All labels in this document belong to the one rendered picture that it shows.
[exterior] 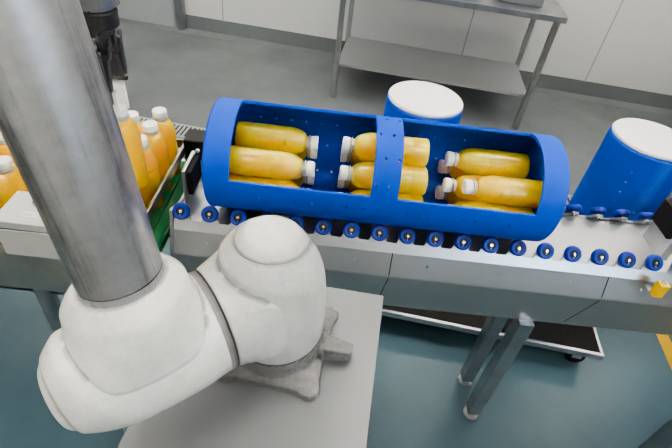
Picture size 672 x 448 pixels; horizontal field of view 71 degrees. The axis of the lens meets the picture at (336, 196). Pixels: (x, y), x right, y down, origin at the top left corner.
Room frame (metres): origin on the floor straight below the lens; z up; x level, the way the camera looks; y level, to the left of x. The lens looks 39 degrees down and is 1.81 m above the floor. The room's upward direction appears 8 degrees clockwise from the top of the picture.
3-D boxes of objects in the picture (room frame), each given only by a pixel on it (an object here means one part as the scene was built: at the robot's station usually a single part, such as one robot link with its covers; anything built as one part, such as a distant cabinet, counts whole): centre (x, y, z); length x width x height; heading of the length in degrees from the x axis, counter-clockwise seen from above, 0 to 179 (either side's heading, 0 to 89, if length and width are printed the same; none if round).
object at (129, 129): (0.91, 0.52, 1.13); 0.07 x 0.07 x 0.19
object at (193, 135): (1.20, 0.45, 0.95); 0.10 x 0.07 x 0.10; 2
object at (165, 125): (1.13, 0.52, 1.00); 0.07 x 0.07 x 0.19
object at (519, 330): (0.97, -0.65, 0.31); 0.06 x 0.06 x 0.63; 2
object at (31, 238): (0.70, 0.59, 1.05); 0.20 x 0.10 x 0.10; 92
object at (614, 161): (1.53, -1.10, 0.59); 0.28 x 0.28 x 0.88
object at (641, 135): (1.53, -1.10, 1.03); 0.28 x 0.28 x 0.01
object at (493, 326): (1.11, -0.65, 0.31); 0.06 x 0.06 x 0.63; 2
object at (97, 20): (0.91, 0.52, 1.42); 0.08 x 0.07 x 0.09; 2
